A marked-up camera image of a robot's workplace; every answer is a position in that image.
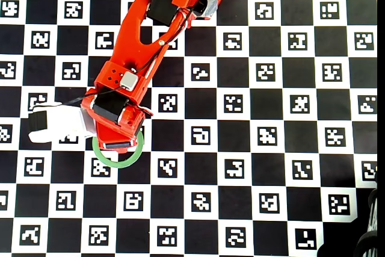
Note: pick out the grey duct tape patch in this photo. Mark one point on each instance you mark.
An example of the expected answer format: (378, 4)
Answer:
(212, 1)

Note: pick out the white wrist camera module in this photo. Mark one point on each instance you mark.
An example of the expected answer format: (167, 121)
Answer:
(63, 121)

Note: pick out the black white marker board mat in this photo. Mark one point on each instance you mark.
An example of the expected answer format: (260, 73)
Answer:
(180, 209)

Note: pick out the red robot arm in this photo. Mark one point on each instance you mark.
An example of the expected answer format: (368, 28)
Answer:
(132, 37)

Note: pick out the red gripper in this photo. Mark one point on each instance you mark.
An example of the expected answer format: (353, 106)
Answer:
(118, 145)

